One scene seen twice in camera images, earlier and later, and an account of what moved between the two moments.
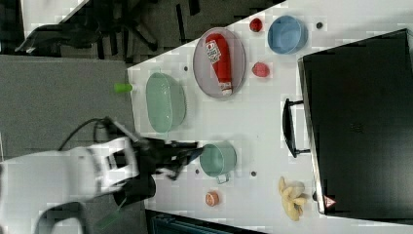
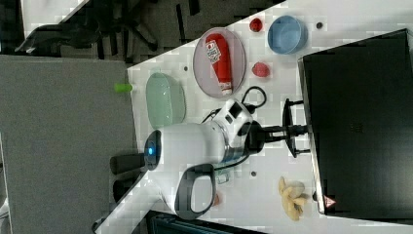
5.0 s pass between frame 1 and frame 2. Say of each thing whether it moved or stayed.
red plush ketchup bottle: stayed
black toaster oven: stayed
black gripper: moved
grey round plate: stayed
